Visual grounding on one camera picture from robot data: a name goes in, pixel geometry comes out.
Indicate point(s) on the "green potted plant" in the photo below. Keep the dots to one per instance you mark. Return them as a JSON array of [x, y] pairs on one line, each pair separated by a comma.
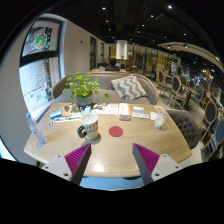
[[82, 87]]

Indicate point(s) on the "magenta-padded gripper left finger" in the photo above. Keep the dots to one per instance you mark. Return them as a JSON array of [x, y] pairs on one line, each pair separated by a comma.
[[61, 166]]

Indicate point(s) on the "clear plastic cup with straw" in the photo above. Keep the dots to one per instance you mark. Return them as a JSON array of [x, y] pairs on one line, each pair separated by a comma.
[[160, 119]]

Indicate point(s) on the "dark grey tufted armchair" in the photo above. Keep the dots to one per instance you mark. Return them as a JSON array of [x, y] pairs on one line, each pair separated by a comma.
[[185, 125]]

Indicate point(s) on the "person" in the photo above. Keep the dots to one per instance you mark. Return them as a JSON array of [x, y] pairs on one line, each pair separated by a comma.
[[112, 66]]

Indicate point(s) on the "group of ceiling lights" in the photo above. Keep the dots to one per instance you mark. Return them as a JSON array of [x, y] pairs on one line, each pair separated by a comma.
[[170, 6]]

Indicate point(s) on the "clear blue-capped water bottle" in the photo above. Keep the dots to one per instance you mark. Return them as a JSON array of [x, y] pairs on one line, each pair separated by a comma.
[[36, 130]]

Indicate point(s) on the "grey curved sofa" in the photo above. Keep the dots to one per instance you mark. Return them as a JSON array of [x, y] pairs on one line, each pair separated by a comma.
[[103, 81]]

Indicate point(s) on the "brown printed card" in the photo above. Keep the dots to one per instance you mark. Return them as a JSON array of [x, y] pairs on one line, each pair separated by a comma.
[[68, 110]]

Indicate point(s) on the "small light blue box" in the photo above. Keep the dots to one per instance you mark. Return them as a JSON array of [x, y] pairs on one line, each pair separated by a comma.
[[87, 110]]

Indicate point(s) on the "white printed leaflet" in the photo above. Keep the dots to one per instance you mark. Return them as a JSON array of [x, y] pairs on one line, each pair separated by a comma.
[[140, 116]]

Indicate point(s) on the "blue and white box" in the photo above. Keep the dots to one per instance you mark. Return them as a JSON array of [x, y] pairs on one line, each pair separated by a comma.
[[56, 114]]

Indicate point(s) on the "blue and white card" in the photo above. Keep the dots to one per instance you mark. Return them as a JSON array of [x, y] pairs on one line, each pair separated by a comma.
[[138, 109]]

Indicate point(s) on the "grey zigzag cushion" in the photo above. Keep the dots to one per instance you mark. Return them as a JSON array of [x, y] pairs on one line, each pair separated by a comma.
[[129, 87]]

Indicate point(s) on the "printed brochure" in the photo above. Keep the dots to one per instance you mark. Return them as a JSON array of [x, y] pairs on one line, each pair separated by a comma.
[[108, 108]]

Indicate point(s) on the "dark-framed window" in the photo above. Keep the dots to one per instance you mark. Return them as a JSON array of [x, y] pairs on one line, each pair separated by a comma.
[[40, 66]]

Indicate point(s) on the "yellow card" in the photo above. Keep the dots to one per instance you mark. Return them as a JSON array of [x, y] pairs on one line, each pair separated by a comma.
[[158, 108]]

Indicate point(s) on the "flat round red coaster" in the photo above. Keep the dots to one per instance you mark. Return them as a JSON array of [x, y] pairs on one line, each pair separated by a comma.
[[116, 131]]

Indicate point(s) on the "white upright booklet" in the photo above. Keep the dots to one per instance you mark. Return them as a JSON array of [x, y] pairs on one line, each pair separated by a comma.
[[124, 110]]

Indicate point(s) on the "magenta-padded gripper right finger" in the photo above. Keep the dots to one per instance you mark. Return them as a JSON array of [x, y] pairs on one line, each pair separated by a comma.
[[163, 166]]

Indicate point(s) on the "group of dining chairs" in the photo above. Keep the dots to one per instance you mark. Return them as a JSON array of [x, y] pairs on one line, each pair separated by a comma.
[[176, 88]]

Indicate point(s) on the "plain white paper sheet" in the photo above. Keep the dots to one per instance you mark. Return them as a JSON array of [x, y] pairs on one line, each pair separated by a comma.
[[153, 116]]

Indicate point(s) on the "white marker pen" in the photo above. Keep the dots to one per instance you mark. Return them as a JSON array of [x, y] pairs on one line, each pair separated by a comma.
[[68, 118]]

